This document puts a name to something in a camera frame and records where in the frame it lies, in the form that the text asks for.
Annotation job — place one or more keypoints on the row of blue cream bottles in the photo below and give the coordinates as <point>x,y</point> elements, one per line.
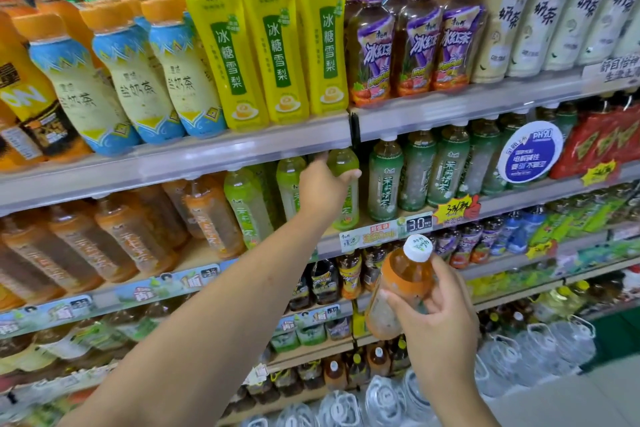
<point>135,81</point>

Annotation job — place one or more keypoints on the orange label tea bottle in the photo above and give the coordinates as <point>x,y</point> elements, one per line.
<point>400,276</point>

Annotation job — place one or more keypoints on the group of red label bottles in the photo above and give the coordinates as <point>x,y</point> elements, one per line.
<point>605,141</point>

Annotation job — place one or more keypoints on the illustrated blue shelf label strip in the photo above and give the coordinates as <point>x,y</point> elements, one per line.
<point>115,296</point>

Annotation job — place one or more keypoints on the person's right forearm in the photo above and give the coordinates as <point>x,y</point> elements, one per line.
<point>457,406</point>

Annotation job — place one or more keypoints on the group of pale label bottles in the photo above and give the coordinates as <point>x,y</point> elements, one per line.
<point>90,336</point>

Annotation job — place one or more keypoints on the person's left hand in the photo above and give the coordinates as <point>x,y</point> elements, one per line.
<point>317,191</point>

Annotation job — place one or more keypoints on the yellow starburst price tag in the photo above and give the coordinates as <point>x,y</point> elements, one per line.
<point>599,173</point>
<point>454,210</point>

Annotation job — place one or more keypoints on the row of brown orange-capped bottles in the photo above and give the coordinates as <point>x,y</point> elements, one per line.
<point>345,371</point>

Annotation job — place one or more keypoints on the white paper sign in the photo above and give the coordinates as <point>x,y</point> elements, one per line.
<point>612,74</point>

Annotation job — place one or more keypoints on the row of purple cap bottles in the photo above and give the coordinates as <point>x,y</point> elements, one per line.
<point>415,41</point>

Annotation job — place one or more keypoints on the round blue white promo sign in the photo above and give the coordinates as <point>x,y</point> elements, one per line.
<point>531,151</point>

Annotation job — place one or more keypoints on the row of yellow drink bottles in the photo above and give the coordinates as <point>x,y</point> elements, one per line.
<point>270,41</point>

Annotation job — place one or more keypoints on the person's left thumb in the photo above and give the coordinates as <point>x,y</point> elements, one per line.
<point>346,177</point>

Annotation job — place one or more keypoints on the row of dark green bottles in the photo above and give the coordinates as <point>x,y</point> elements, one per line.
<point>450,166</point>

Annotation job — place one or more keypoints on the white price label strip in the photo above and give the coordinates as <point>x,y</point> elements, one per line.
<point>385,232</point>

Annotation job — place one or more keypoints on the orange juice bottle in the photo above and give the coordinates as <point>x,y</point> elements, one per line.
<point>57,4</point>
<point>30,96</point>
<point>17,141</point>

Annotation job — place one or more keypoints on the person's right hand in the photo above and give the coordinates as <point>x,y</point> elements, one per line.
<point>440,336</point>

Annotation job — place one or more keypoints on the yellow cooking oil bottle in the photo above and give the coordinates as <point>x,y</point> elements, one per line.
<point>562,299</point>

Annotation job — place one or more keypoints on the light green tea bottle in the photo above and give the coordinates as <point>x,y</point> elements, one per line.
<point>345,159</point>
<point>290,181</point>
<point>248,206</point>

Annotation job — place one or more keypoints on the dark drink bottle yellow label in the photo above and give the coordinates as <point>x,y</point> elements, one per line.
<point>300,294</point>
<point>350,274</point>
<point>325,284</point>

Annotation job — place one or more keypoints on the row of small colourful bottles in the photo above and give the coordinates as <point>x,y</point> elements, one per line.
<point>487,239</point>

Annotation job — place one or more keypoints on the cream milk tea bottle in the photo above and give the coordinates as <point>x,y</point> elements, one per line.
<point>502,21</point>
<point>542,16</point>
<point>617,16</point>
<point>585,6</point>

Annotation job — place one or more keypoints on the row of large clear jugs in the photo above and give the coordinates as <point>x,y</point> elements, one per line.
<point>530,351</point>

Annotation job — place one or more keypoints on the person's right thumb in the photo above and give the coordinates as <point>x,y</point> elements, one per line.
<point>401,302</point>

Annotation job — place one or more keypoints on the row of amber tea bottles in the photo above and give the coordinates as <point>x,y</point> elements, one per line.
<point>115,236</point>

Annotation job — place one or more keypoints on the grey metal shelf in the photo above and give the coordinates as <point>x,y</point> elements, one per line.
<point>200,156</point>
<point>500,269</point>
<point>530,195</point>

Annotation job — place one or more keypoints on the person's left forearm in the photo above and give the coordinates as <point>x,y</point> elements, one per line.
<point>210,321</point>

